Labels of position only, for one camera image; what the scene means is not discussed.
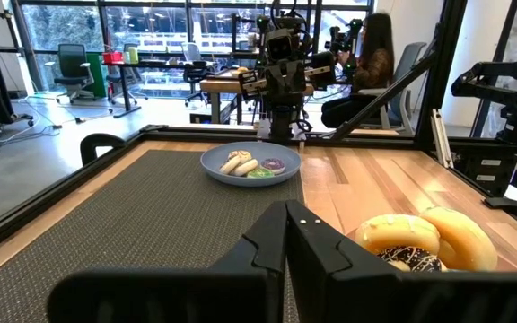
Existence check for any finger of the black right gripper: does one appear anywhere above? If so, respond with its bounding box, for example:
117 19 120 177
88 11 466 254
305 51 337 90
239 69 267 100

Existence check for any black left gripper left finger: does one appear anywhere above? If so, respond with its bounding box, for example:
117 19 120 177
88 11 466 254
47 200 289 323

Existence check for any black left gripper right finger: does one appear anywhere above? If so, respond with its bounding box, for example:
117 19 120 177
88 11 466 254
286 199 517 323

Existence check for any chocolate sprinkled donut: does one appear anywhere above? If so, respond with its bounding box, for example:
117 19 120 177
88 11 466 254
376 245 444 274

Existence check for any large yellow glazed donut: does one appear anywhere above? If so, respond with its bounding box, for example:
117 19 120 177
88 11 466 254
418 205 499 273
354 214 442 257

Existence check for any small purple iced donut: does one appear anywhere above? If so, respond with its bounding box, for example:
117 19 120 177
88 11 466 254
259 157 287 176

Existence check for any small green iced donut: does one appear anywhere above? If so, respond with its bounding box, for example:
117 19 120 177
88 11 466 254
245 167 276 179

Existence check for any wooden workbench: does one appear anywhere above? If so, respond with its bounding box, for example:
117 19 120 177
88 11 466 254
198 70 317 127

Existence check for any person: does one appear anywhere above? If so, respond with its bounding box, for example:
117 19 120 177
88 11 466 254
320 12 396 130

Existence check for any black office chair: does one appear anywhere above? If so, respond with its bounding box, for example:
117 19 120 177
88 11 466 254
52 42 97 105
180 41 217 108

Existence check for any grey office chair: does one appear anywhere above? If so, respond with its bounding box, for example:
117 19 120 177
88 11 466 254
357 41 428 136

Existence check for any dark grey woven mat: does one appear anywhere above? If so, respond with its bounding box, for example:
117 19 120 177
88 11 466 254
0 149 306 323

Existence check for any blue plate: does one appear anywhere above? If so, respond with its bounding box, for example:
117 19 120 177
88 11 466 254
199 141 303 188

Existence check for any black office desk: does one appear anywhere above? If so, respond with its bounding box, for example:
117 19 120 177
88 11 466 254
101 59 206 119

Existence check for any red box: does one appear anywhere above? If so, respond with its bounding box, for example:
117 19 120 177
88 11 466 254
101 50 124 65

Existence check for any pink plate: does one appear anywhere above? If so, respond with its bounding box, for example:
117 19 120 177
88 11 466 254
346 226 511 274

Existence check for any green cabinet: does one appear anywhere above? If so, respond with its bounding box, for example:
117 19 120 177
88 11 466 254
84 52 108 100

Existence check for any black labelled control box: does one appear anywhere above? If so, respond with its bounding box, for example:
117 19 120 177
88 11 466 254
450 149 517 199

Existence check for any black overhead frame post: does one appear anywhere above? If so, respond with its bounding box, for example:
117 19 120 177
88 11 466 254
329 0 469 150

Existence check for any silver aluminium bracket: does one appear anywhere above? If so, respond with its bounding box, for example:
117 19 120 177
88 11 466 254
429 108 456 170

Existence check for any black curved bracket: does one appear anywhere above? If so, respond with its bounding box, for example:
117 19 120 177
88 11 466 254
79 132 127 167

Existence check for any black flat mount foot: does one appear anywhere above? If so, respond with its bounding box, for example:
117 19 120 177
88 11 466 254
483 196 517 222

